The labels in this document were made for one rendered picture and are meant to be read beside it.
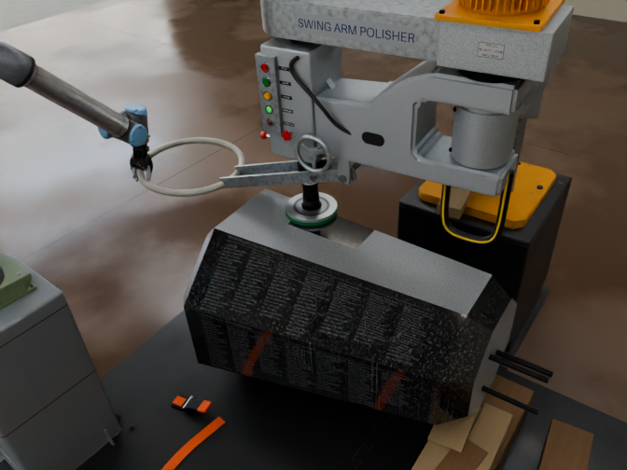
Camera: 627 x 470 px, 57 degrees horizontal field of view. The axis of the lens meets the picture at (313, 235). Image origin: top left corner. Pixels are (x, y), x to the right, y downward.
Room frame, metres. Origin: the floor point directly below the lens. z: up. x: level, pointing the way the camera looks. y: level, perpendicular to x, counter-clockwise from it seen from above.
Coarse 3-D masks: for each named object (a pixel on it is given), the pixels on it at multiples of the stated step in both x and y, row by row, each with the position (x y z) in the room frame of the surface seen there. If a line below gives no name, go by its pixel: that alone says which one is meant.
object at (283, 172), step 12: (240, 168) 2.23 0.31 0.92; (252, 168) 2.20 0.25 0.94; (264, 168) 2.16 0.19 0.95; (276, 168) 2.13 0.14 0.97; (288, 168) 2.09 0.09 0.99; (336, 168) 1.97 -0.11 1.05; (228, 180) 2.13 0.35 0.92; (240, 180) 2.10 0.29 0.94; (252, 180) 2.06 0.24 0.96; (264, 180) 2.03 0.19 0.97; (276, 180) 1.99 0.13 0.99; (288, 180) 1.96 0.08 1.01; (300, 180) 1.93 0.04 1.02; (312, 180) 1.89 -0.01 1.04; (324, 180) 1.87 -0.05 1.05; (336, 180) 1.84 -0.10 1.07
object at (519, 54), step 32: (288, 0) 1.88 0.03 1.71; (320, 0) 1.86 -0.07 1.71; (352, 0) 1.84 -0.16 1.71; (384, 0) 1.82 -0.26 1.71; (416, 0) 1.80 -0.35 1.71; (448, 0) 1.78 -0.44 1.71; (288, 32) 1.87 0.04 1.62; (320, 32) 1.81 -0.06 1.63; (352, 32) 1.75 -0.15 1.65; (384, 32) 1.69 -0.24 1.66; (416, 32) 1.64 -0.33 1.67; (448, 32) 1.57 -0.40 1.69; (480, 32) 1.52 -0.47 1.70; (512, 32) 1.48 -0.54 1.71; (544, 32) 1.44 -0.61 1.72; (448, 64) 1.57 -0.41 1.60; (480, 64) 1.52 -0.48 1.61; (512, 64) 1.47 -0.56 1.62; (544, 64) 1.43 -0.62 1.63
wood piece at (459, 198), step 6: (450, 192) 2.07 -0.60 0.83; (456, 192) 2.06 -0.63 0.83; (462, 192) 2.06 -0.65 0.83; (468, 192) 2.06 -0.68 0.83; (450, 198) 2.03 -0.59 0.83; (456, 198) 2.02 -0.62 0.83; (462, 198) 2.02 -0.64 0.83; (468, 198) 2.05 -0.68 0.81; (438, 204) 1.98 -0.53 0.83; (450, 204) 1.98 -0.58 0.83; (456, 204) 1.97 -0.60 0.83; (462, 204) 1.97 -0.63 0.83; (438, 210) 1.98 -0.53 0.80; (450, 210) 1.96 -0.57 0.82; (456, 210) 1.94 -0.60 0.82; (462, 210) 1.96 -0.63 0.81; (450, 216) 1.96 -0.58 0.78; (456, 216) 1.94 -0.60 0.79
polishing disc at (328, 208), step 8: (320, 192) 2.07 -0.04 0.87; (288, 200) 2.02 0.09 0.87; (296, 200) 2.02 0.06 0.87; (320, 200) 2.01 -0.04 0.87; (328, 200) 2.01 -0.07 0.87; (288, 208) 1.97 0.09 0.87; (296, 208) 1.96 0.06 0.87; (320, 208) 1.95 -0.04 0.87; (328, 208) 1.95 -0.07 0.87; (336, 208) 1.95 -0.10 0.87; (296, 216) 1.90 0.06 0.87; (304, 216) 1.90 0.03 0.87; (312, 216) 1.90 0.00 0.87; (320, 216) 1.89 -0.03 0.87; (328, 216) 1.90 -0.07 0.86
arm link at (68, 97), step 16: (0, 48) 1.86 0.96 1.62; (16, 48) 1.89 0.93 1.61; (0, 64) 1.83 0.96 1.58; (16, 64) 1.84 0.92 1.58; (32, 64) 1.88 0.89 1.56; (16, 80) 1.84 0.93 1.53; (32, 80) 1.87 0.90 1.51; (48, 80) 1.91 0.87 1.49; (48, 96) 1.91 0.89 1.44; (64, 96) 1.94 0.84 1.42; (80, 96) 1.99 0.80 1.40; (80, 112) 1.98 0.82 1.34; (96, 112) 2.01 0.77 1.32; (112, 112) 2.07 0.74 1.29; (112, 128) 2.05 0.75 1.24; (128, 128) 2.09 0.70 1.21; (144, 128) 2.13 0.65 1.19
